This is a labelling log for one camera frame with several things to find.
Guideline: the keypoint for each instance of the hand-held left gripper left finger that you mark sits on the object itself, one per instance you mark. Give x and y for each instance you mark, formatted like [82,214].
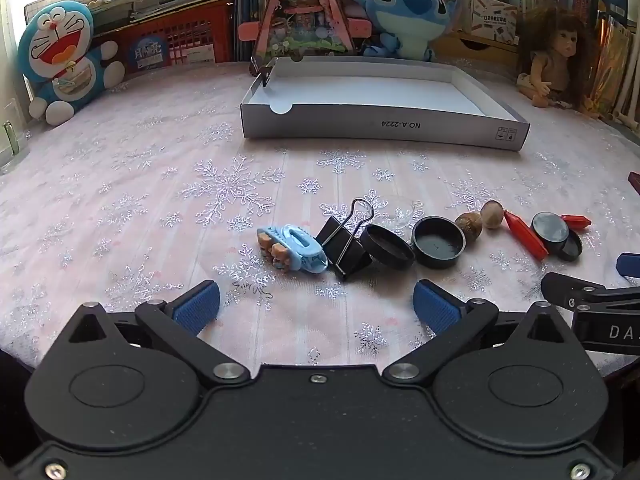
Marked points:
[197,306]

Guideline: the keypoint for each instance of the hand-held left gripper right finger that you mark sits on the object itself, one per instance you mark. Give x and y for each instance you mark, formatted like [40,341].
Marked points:
[434,306]

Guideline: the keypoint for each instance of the blue white card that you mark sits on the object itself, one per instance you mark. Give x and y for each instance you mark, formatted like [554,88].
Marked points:
[146,50]

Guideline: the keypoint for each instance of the brown walnut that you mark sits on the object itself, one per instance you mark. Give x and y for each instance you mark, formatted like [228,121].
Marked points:
[469,227]
[493,214]

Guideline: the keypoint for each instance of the light blue roller toy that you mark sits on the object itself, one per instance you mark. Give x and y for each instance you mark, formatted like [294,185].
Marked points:
[295,250]

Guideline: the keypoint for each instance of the pink snowflake tablecloth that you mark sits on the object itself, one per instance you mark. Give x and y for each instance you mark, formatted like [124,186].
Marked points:
[150,185]

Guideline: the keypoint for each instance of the white cardboard box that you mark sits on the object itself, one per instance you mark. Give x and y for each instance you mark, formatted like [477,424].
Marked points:
[375,95]

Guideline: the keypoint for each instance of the blue alien plush toy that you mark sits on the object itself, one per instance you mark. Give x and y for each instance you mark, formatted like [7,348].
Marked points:
[405,10]

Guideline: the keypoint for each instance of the black round lid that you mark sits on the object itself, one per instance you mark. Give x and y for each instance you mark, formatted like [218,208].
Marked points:
[386,250]
[572,247]
[438,244]
[550,229]

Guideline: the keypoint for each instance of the pink triangular dollhouse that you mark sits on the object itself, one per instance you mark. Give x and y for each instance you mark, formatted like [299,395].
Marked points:
[300,15]

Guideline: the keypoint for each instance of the brown-haired doll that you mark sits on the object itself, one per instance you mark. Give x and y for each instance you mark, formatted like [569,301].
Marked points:
[557,55]

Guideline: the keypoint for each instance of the white label printer box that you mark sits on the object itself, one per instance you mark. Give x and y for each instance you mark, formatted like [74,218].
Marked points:
[489,20]

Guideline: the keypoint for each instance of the small black binder clip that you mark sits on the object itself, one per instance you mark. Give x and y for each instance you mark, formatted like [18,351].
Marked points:
[264,77]

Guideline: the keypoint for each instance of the white plastic rack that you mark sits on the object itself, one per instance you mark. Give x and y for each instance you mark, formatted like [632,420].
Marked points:
[627,105]

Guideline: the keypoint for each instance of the shiny colourful books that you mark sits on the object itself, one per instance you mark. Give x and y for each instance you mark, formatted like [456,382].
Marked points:
[612,60]

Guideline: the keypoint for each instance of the red plastic crate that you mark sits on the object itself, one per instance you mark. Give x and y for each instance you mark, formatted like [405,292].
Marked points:
[200,25]

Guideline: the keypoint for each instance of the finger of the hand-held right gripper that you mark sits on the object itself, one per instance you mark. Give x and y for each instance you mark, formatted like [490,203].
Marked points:
[630,265]
[567,290]

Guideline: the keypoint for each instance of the blue cat plush toy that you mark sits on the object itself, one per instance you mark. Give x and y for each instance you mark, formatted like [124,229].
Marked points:
[62,55]

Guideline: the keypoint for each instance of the dark red object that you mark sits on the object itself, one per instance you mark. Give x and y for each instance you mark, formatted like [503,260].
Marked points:
[635,179]

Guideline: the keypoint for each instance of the wooden drawer organizer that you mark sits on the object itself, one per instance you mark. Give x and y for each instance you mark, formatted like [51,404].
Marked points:
[475,52]

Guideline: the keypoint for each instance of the clear plastic dome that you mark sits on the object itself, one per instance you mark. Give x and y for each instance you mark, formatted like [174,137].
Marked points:
[400,215]

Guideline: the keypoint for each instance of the large black binder clip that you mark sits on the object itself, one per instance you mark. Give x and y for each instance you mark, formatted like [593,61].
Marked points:
[345,252]

